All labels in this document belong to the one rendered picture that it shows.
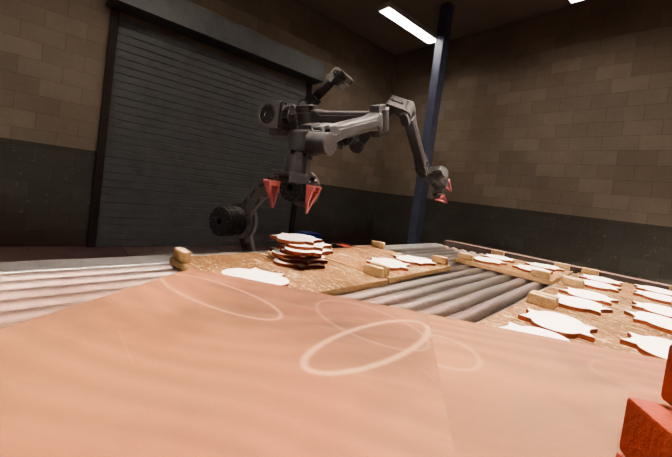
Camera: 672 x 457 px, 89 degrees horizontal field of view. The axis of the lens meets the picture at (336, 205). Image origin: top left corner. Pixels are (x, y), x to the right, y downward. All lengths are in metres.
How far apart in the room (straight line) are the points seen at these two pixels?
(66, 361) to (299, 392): 0.12
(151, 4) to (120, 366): 5.42
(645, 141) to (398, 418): 5.94
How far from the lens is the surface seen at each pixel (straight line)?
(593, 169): 6.09
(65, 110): 5.47
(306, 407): 0.19
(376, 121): 1.20
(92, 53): 5.60
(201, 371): 0.21
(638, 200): 5.95
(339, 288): 0.77
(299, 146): 0.88
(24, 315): 0.66
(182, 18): 5.63
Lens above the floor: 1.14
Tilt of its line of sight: 2 degrees down
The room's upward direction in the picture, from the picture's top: 8 degrees clockwise
